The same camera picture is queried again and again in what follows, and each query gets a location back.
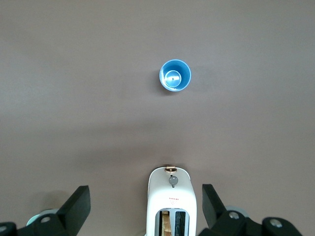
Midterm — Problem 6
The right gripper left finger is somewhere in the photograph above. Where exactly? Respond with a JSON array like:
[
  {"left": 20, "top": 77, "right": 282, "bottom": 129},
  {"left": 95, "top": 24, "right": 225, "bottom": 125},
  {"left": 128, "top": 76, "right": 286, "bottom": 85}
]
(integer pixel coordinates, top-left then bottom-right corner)
[{"left": 0, "top": 185, "right": 91, "bottom": 236}]

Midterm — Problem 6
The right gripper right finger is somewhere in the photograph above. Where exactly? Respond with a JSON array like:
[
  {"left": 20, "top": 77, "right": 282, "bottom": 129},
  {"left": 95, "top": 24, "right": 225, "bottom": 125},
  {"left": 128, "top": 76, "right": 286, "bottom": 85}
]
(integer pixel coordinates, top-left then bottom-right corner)
[{"left": 196, "top": 183, "right": 304, "bottom": 236}]

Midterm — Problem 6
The blue ribbed plastic cup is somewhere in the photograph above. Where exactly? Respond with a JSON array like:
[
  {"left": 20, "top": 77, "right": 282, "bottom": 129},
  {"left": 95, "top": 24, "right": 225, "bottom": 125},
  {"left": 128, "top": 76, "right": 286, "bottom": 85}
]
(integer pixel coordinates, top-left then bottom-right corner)
[{"left": 158, "top": 59, "right": 192, "bottom": 93}]

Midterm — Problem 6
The white two-slot toaster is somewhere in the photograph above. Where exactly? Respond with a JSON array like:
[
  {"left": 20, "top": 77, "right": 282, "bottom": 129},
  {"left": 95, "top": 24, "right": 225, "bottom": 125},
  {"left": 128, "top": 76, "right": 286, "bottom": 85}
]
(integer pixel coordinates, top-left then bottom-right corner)
[{"left": 146, "top": 165, "right": 198, "bottom": 236}]

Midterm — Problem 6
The brown bread slice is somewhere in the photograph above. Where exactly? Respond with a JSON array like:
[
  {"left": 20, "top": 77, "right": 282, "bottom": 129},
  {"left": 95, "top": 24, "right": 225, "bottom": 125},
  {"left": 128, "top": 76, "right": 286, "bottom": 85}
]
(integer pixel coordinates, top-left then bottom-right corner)
[{"left": 160, "top": 210, "right": 172, "bottom": 236}]

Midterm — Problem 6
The brown table cover sheet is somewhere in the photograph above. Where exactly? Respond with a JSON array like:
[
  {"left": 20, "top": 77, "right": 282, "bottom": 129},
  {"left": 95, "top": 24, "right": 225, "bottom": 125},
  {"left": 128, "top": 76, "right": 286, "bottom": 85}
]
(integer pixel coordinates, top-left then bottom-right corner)
[{"left": 0, "top": 0, "right": 315, "bottom": 236}]

